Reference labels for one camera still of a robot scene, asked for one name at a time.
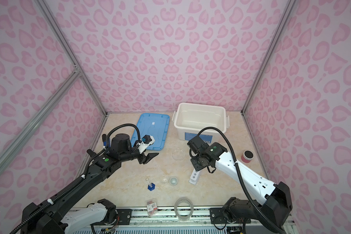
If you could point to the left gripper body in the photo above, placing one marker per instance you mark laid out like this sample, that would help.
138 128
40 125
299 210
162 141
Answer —
132 154

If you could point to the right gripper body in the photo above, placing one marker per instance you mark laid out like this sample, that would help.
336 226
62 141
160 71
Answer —
197 163

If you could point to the clear glass petri dish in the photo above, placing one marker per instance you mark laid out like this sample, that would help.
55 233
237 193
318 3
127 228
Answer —
178 154

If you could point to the blue base graduated cylinder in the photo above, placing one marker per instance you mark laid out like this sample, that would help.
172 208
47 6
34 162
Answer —
151 186

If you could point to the small clear watch glass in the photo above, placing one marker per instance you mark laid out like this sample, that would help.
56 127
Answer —
164 180

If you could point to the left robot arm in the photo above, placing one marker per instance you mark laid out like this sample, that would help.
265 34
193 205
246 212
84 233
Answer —
49 216

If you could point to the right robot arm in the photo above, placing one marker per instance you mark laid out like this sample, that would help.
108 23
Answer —
267 202

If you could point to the blue lighter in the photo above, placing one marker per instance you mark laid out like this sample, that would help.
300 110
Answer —
105 141

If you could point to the white test tube rack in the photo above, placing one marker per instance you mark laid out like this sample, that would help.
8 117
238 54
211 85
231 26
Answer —
194 177

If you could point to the small white cup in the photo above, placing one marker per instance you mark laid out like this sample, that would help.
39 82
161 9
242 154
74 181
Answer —
173 181

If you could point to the blue bin lid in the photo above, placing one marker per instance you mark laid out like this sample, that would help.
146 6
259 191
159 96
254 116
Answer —
155 125

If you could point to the white plastic storage bin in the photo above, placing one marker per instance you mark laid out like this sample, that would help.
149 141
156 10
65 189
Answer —
191 118

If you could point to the pink lint roller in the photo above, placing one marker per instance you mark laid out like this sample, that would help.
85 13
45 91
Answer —
247 156

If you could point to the small clear slide box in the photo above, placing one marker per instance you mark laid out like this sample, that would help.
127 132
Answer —
152 207

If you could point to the clear tape roll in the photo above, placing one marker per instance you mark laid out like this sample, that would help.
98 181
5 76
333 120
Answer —
183 209

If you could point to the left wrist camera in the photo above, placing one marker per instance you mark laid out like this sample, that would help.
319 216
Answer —
145 142

